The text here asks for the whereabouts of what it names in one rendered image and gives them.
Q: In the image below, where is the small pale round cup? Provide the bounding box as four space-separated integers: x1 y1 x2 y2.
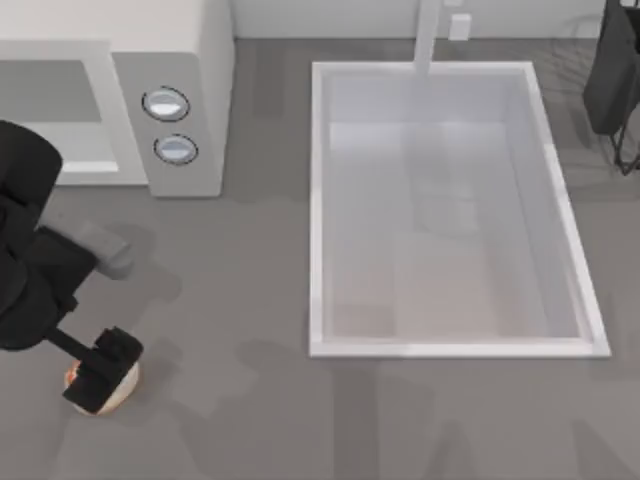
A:
63 357 142 418

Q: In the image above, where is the pale grey rounded box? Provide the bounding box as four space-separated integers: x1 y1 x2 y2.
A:
41 209 135 280

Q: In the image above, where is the pale microwave door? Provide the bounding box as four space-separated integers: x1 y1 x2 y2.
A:
0 39 151 188

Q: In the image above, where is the round silver microwave knob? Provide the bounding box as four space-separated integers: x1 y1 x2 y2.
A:
152 133 200 165
141 85 191 123

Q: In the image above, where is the pale microwave oven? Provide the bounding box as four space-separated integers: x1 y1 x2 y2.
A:
0 0 235 200

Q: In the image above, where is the white sink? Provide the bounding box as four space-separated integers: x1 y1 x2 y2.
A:
306 60 613 361

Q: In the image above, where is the tall white tap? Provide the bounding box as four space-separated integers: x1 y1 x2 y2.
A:
412 0 442 77

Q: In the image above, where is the small white wall box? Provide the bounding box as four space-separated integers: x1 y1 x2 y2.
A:
449 13 472 42

